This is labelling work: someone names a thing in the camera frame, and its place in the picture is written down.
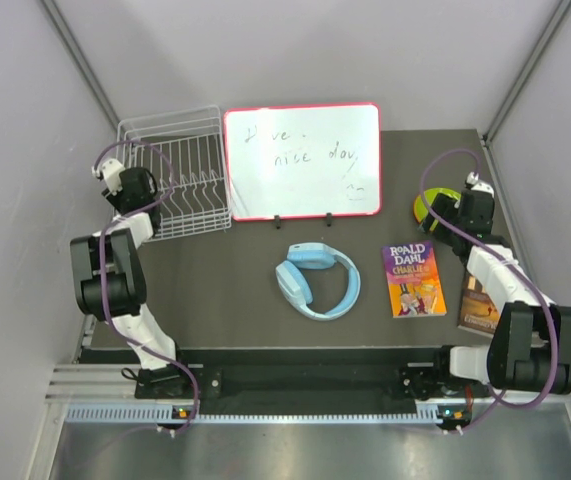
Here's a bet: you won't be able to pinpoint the lime green plate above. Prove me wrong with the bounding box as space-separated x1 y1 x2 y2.
413 187 461 219

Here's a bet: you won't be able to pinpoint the orange plate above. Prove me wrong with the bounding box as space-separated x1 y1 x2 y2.
414 212 427 232

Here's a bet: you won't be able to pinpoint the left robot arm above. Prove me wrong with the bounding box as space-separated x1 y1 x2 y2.
70 158 192 398

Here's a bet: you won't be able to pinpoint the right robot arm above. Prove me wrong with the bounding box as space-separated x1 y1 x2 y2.
419 186 571 396

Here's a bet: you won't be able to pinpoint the purple Roald Dahl book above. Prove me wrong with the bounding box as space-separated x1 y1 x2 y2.
381 240 447 318

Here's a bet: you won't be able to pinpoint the dark brown book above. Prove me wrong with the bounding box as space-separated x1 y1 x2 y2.
457 272 500 337

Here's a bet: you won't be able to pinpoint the pink framed whiteboard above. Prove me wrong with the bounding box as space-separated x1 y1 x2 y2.
223 103 382 221

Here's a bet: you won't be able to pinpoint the light blue headphones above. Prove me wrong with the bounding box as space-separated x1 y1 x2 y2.
275 242 362 322

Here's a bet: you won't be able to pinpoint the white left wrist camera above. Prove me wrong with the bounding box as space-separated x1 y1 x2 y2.
92 158 125 195

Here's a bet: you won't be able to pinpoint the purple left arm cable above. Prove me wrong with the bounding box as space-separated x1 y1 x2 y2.
92 139 201 435

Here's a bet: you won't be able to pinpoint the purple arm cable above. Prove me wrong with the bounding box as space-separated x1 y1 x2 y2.
420 149 561 435
92 139 201 435

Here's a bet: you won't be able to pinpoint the white wire dish rack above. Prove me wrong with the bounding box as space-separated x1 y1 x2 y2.
115 105 231 241

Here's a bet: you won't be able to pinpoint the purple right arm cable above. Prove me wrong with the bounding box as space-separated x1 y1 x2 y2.
420 149 561 435

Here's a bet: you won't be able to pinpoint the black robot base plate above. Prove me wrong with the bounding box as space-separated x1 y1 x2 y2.
134 344 496 404

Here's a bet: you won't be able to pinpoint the grey slotted cable duct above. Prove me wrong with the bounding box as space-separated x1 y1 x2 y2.
64 403 466 426

